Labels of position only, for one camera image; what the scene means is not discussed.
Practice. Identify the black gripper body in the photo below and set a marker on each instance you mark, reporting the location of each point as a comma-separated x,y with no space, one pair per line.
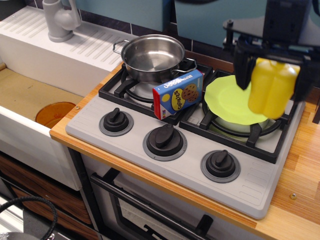
288,40

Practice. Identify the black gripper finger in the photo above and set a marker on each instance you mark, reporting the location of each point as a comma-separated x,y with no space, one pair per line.
308,77
243,64

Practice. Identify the yellow toy bell pepper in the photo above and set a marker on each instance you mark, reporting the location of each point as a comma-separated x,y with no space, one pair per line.
272,86

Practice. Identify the blue cookie box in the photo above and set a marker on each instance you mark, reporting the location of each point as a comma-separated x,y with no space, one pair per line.
178,94

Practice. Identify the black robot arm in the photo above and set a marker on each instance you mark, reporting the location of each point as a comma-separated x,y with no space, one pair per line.
291,9

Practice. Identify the lime green plate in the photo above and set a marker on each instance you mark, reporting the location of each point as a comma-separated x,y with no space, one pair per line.
228,101

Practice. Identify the stainless steel pot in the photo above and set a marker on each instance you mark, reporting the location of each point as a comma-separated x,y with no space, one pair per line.
153,58

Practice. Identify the right black stove knob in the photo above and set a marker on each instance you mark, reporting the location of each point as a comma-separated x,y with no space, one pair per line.
220,166

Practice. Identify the black stove knob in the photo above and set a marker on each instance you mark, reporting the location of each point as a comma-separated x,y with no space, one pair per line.
165,143
220,166
116,123

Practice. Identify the grey toy stove top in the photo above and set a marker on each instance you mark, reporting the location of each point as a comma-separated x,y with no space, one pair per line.
250,193

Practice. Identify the middle black stove knob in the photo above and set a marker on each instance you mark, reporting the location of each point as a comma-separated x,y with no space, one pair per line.
165,143

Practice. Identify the left black stove knob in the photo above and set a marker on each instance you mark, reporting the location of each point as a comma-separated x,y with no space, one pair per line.
116,123

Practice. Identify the right black burner grate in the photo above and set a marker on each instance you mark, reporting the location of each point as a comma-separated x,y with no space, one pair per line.
270,140

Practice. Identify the black burner grate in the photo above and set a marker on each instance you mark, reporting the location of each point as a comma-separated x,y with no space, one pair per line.
270,140
127,92

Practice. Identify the left black burner grate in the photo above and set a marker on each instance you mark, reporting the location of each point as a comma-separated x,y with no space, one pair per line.
127,92

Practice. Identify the grey toy faucet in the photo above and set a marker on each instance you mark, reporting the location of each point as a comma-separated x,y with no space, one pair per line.
60,21

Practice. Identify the orange sink drain cover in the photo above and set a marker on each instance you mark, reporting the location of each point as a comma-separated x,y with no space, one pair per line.
51,114

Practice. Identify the white toy sink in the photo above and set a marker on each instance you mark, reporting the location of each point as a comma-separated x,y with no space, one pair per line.
36,72

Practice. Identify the wooden drawer cabinet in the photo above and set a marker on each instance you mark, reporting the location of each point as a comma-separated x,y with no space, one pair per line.
72,216

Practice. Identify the oven door with handle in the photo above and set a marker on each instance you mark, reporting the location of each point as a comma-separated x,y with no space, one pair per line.
139,211

